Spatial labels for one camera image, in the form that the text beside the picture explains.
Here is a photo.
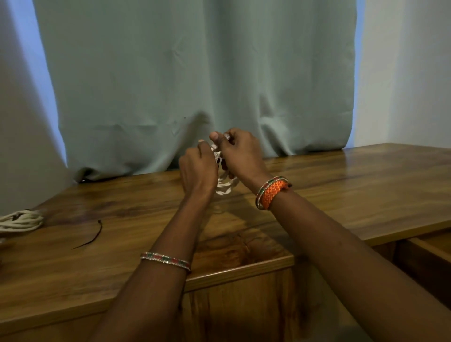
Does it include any person's right hand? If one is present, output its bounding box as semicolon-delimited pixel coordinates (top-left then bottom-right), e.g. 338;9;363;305
209;128;274;194

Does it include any person's left hand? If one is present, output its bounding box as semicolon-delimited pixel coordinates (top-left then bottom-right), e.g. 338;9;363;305
179;140;220;203

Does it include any twisted white cable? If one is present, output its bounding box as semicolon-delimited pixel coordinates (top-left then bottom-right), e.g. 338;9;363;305
210;133;240;196

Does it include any short black twist tie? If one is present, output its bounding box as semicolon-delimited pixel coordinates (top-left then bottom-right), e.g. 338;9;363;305
72;219;103;250

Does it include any plain white cable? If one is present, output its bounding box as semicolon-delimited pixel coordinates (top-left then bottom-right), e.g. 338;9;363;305
0;210;45;233

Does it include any person's left forearm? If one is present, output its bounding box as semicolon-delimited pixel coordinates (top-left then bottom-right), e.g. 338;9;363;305
88;195;214;342

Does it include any person's right forearm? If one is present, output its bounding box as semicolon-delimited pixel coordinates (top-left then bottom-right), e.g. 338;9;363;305
269;188;451;342

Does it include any wooden drawer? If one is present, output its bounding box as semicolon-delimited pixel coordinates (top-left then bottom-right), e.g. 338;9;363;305
373;229;451;311

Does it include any wooden desk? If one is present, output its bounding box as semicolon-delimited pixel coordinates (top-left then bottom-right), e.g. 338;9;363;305
0;142;451;342

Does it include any silver beaded bangle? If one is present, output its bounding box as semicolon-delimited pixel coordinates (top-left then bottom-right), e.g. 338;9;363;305
140;252;192;272

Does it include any teal fabric curtain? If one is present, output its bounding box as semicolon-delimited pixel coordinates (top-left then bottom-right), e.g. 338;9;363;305
32;0;357;182

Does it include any orange braided bracelet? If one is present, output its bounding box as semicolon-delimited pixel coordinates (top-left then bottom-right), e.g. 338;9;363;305
255;176;289;210
260;179;292;210

